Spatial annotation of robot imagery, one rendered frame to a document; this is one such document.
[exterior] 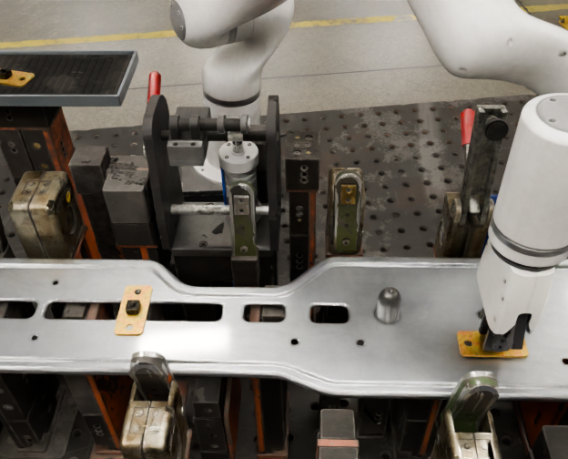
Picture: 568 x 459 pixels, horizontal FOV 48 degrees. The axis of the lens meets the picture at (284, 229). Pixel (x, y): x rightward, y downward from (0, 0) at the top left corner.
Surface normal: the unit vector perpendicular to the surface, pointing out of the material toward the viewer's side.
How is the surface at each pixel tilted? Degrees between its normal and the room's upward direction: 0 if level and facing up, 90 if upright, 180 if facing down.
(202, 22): 84
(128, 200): 90
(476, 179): 81
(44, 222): 90
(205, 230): 0
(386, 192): 0
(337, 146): 0
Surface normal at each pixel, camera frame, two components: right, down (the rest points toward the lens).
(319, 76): -0.02, -0.72
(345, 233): -0.04, 0.53
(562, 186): -0.19, 0.69
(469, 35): -0.48, 0.18
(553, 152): -0.56, 0.58
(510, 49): 0.21, 0.69
